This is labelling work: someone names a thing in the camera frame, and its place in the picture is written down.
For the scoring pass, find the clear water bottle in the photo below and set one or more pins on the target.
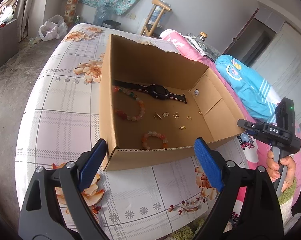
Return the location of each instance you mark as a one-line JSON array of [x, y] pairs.
[[102, 14]]

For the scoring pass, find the green fuzzy slipper bow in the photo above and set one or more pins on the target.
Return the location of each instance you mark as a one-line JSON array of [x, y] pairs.
[[188, 231]]

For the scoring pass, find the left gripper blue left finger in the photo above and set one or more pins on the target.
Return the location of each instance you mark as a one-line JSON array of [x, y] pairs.
[[41, 216]]

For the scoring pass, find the orange patterned tall box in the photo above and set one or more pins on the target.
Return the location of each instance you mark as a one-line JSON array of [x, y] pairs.
[[69, 13]]

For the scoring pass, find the gold butterfly charm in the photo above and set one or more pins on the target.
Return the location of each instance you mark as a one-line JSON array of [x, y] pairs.
[[176, 115]]

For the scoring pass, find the wooden chair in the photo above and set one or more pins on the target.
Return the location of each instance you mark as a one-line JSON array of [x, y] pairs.
[[156, 13]]

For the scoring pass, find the floral grey bed sheet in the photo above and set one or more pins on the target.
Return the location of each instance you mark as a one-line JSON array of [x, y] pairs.
[[61, 121]]

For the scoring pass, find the dark grey cabinet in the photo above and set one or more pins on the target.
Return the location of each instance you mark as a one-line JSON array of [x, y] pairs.
[[8, 41]]

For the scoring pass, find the grey patterned pillow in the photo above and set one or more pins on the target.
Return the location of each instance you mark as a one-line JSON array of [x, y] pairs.
[[202, 47]]

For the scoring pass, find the white plastic bag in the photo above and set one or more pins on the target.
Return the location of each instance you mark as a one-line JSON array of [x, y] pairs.
[[53, 28]]

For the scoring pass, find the pink strap smart watch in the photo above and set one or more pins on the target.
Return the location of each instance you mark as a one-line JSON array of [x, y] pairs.
[[154, 90]]

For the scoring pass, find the grey window curtain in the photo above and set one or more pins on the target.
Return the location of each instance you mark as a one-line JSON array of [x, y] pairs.
[[19, 13]]

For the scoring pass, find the grey rice cooker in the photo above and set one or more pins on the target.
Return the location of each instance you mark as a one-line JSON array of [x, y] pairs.
[[111, 24]]

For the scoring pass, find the brown cardboard box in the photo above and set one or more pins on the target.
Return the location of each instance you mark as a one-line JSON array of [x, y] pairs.
[[134, 137]]

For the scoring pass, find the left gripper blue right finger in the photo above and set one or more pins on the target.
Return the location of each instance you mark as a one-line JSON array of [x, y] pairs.
[[260, 216]]

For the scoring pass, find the small mushroom figurine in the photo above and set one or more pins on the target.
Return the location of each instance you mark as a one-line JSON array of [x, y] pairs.
[[202, 36]]

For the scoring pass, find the pink floral quilt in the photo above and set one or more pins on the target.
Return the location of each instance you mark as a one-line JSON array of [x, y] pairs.
[[207, 99]]

